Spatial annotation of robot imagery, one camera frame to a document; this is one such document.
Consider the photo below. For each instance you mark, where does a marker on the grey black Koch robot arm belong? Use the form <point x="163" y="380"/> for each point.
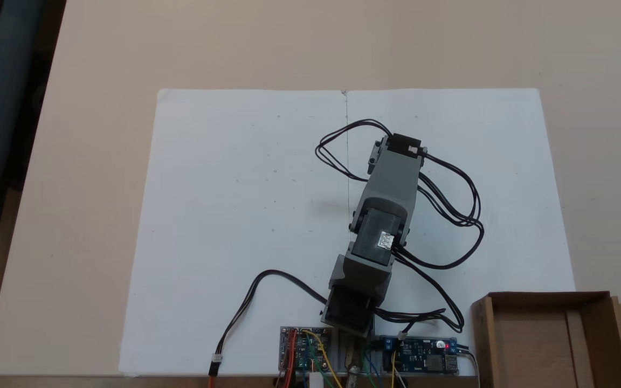
<point x="391" y="183"/>

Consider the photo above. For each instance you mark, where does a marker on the white paper sheet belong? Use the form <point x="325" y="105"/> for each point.
<point x="521" y="161"/>
<point x="208" y="188"/>

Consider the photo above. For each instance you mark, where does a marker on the white plug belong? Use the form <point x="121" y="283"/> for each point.
<point x="316" y="380"/>

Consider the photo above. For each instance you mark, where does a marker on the blue circuit board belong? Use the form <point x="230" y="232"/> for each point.
<point x="423" y="358"/>

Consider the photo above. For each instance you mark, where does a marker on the brown cardboard box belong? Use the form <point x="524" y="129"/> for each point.
<point x="531" y="345"/>

